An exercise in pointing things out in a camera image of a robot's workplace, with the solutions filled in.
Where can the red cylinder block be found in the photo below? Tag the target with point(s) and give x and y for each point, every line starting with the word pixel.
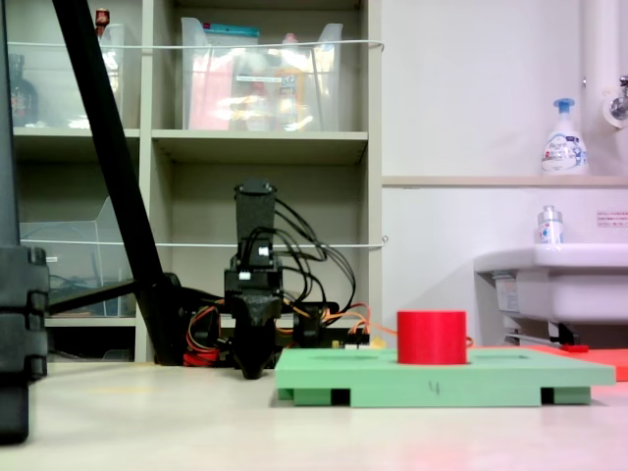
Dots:
pixel 432 338

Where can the green shape hole board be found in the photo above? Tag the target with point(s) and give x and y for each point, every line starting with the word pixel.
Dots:
pixel 441 380

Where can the small red block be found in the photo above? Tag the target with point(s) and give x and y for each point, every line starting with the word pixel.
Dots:
pixel 574 348

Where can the small circuit board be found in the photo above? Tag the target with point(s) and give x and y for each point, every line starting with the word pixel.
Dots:
pixel 360 341

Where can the beige shelf unit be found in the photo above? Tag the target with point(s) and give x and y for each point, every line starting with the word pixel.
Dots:
pixel 260 142

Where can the thin black tripod strut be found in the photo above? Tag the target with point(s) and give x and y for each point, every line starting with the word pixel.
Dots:
pixel 88 297

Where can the low clear plastic bin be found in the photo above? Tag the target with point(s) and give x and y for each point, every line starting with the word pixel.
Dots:
pixel 59 255

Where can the pink pack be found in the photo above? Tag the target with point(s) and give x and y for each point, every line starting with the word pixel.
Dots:
pixel 208 93

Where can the yellow bottle pink cap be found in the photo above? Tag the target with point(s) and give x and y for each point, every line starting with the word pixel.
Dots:
pixel 290 83

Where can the notched black stack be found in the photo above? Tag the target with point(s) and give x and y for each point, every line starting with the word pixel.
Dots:
pixel 19 304

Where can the clear bin with supplies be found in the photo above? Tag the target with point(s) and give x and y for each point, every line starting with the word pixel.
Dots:
pixel 324 73

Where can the white sink label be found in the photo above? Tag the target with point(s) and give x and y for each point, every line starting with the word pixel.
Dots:
pixel 507 294

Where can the teal topped package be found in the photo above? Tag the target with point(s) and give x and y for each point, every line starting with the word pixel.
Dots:
pixel 230 30

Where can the small clear sanitizer bottle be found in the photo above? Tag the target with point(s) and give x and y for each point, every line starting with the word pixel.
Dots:
pixel 548 228

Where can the dark glass bottle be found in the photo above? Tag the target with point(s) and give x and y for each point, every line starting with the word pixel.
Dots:
pixel 22 98

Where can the white sink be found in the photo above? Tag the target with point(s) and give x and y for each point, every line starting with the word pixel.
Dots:
pixel 564 284

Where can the red capped bottle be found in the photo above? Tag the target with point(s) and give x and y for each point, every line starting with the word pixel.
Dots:
pixel 102 19

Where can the white soap pump bottle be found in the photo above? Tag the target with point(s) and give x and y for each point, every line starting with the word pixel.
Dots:
pixel 564 147

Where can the metal tap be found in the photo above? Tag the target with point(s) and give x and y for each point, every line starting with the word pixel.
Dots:
pixel 617 105

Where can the white vertical pipe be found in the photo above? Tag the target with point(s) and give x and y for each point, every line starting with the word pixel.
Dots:
pixel 596 49

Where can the black sink bracket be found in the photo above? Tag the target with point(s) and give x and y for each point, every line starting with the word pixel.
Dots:
pixel 564 332

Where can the pink wall sign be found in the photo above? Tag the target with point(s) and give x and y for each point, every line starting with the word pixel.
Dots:
pixel 612 219

